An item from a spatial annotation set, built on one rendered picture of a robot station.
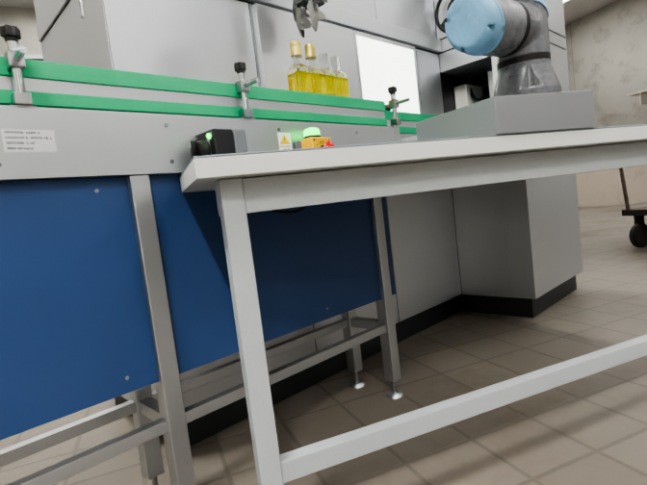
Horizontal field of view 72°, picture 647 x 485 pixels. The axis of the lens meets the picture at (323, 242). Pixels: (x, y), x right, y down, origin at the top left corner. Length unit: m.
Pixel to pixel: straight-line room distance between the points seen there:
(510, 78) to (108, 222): 0.92
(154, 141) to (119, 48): 0.44
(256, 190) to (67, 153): 0.35
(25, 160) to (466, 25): 0.88
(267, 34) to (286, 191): 0.90
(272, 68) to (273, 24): 0.15
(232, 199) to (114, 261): 0.30
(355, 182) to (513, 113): 0.37
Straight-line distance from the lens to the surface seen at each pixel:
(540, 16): 1.21
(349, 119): 1.40
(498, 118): 1.00
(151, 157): 0.99
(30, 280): 0.93
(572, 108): 1.16
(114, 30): 1.39
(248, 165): 0.74
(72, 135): 0.95
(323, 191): 0.83
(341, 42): 1.88
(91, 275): 0.95
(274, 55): 1.62
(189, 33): 1.49
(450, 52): 2.47
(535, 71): 1.16
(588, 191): 10.14
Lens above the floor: 0.65
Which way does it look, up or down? 5 degrees down
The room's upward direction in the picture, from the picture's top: 7 degrees counter-clockwise
